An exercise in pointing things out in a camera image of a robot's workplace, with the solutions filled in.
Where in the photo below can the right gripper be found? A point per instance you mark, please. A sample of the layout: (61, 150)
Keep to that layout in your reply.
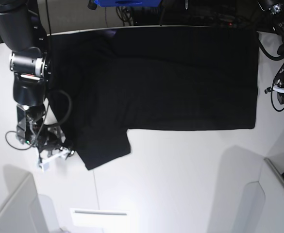
(50, 140)

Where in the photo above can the black T-shirt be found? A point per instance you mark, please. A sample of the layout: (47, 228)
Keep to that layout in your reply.
(160, 78)

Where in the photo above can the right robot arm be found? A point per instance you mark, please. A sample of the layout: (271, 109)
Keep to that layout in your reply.
(30, 61)

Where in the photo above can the blue box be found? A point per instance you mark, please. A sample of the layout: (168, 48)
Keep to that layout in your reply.
(129, 3)

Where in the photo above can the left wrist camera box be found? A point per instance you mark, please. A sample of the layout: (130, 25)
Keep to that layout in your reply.
(280, 98)

